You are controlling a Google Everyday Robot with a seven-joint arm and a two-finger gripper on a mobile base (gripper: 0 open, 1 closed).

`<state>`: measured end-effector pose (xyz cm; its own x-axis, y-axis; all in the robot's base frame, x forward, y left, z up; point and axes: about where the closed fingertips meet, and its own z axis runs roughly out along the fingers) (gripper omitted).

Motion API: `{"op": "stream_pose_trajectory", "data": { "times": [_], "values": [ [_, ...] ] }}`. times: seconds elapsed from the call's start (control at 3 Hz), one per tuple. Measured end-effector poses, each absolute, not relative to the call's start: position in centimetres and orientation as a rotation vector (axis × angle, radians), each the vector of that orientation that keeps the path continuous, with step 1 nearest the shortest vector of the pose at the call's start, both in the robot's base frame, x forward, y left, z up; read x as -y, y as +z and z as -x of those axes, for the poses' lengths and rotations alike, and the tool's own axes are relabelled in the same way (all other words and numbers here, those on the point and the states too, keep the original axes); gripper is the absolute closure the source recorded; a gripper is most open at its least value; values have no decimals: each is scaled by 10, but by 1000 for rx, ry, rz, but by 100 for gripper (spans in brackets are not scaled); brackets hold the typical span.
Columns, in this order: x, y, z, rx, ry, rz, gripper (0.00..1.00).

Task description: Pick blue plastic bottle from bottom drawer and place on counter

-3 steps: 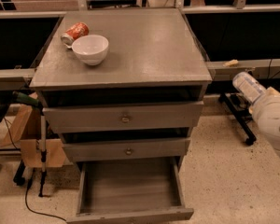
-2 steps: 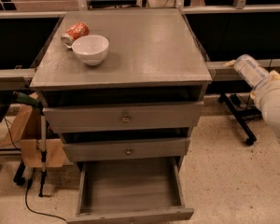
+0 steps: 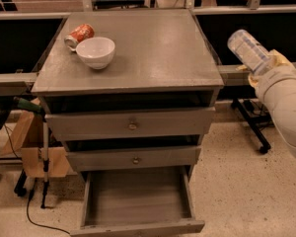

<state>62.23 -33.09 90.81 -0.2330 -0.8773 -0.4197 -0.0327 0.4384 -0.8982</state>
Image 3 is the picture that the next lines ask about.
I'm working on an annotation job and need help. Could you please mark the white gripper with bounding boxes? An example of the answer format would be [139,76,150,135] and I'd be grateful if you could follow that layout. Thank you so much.
[248,49,296,105]

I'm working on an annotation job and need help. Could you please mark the plastic bottle with white cap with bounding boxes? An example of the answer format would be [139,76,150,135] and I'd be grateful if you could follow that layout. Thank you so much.
[227,30,271,76]

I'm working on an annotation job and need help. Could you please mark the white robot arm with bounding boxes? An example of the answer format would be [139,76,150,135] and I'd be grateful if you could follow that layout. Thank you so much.
[248,49,296,158]

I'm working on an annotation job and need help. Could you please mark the grey top drawer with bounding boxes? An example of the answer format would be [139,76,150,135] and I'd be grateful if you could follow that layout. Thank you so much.
[45,108,215,141]

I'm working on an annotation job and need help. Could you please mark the grey drawer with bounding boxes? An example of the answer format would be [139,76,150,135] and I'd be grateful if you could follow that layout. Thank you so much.
[67,146,201,172]
[70,166,204,237]
[45,108,215,141]

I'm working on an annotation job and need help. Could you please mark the grey middle drawer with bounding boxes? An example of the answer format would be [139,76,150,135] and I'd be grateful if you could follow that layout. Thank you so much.
[67,146,201,172]

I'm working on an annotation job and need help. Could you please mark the grey drawer cabinet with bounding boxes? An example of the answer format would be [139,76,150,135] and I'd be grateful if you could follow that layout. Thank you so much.
[32,9,225,183]

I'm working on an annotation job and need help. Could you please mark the grey bottom drawer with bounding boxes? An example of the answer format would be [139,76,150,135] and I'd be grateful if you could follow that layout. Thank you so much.
[70,166,204,237]

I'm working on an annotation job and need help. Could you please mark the small foam scrap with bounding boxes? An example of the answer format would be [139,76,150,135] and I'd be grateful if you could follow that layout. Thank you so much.
[236,64,249,71]

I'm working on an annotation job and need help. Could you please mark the black table leg with caster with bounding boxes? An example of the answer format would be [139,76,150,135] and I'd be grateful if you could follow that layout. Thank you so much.
[231,99,271,154]

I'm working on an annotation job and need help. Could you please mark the white ceramic bowl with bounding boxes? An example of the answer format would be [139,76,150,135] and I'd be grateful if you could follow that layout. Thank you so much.
[76,37,115,69]

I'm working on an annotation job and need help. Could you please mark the orange soda can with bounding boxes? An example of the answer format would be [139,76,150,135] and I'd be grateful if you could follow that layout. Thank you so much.
[64,24,95,51]

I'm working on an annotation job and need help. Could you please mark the brown cardboard box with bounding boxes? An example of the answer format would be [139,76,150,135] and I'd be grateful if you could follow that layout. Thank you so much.
[1,111,71,178]

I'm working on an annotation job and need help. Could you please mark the tripod stand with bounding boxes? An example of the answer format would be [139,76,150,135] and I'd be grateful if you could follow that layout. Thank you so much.
[40,120,49,209]

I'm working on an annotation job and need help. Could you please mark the green handled tool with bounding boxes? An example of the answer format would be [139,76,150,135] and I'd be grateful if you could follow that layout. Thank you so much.
[13,97,43,114]

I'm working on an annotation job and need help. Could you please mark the black floor cable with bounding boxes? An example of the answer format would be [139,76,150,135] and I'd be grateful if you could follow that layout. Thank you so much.
[26,188,72,236]

